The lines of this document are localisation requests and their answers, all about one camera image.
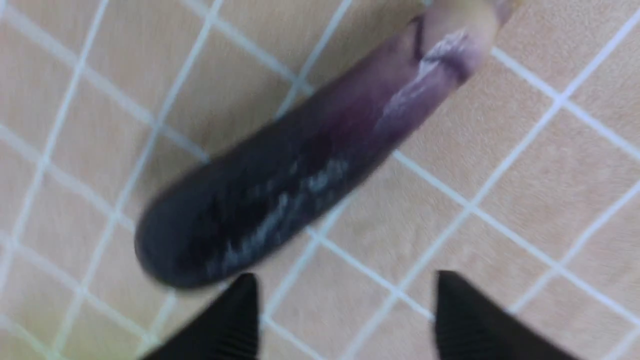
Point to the orange checkered tablecloth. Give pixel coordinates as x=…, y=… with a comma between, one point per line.
x=526, y=181

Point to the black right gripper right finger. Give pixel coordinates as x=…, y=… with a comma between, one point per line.
x=468, y=325

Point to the dark purple eggplant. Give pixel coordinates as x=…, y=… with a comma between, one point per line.
x=229, y=213

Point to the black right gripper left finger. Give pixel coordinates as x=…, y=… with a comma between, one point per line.
x=228, y=329

